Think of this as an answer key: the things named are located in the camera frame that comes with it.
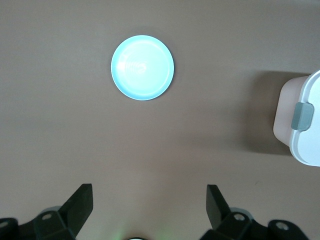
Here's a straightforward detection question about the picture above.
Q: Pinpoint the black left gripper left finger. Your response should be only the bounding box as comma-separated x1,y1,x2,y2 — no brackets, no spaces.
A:
0,183,94,240

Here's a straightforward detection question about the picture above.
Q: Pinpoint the light blue round plate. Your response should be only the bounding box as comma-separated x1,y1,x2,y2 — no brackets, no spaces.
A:
110,34,175,101

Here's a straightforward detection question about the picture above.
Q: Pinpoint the white lidded storage box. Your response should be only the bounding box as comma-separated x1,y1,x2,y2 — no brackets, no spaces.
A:
273,69,320,167

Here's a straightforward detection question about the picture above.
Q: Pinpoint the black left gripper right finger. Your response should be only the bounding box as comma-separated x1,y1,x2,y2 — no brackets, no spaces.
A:
201,184,308,240

